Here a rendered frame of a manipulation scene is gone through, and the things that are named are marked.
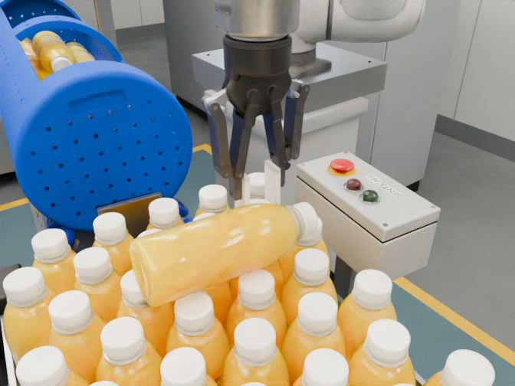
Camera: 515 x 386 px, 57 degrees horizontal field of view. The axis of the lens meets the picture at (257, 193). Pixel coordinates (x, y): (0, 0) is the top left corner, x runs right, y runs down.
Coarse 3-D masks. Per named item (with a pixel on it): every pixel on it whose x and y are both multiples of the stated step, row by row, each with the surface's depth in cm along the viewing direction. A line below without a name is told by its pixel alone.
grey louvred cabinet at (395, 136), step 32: (192, 0) 321; (448, 0) 217; (192, 32) 335; (416, 32) 213; (448, 32) 228; (416, 64) 224; (192, 96) 366; (384, 96) 219; (416, 96) 235; (384, 128) 230; (416, 128) 247; (384, 160) 242; (416, 160) 261
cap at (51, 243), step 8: (40, 232) 58; (48, 232) 58; (56, 232) 58; (32, 240) 56; (40, 240) 56; (48, 240) 56; (56, 240) 56; (64, 240) 57; (40, 248) 55; (48, 248) 55; (56, 248) 56; (64, 248) 57; (40, 256) 56; (48, 256) 56; (56, 256) 56
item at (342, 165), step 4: (336, 160) 72; (340, 160) 72; (344, 160) 72; (348, 160) 72; (332, 164) 71; (336, 164) 71; (340, 164) 71; (344, 164) 71; (348, 164) 71; (352, 164) 71; (336, 168) 70; (340, 168) 70; (344, 168) 70; (348, 168) 70; (352, 168) 70; (340, 172) 71; (344, 172) 71
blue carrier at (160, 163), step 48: (0, 0) 129; (48, 0) 137; (0, 48) 99; (96, 48) 133; (0, 96) 87; (48, 96) 67; (96, 96) 71; (144, 96) 74; (48, 144) 70; (96, 144) 74; (144, 144) 78; (192, 144) 83; (48, 192) 74; (96, 192) 78; (144, 192) 82
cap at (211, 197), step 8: (200, 192) 65; (208, 192) 66; (216, 192) 66; (224, 192) 65; (200, 200) 65; (208, 200) 64; (216, 200) 64; (224, 200) 65; (208, 208) 65; (216, 208) 65
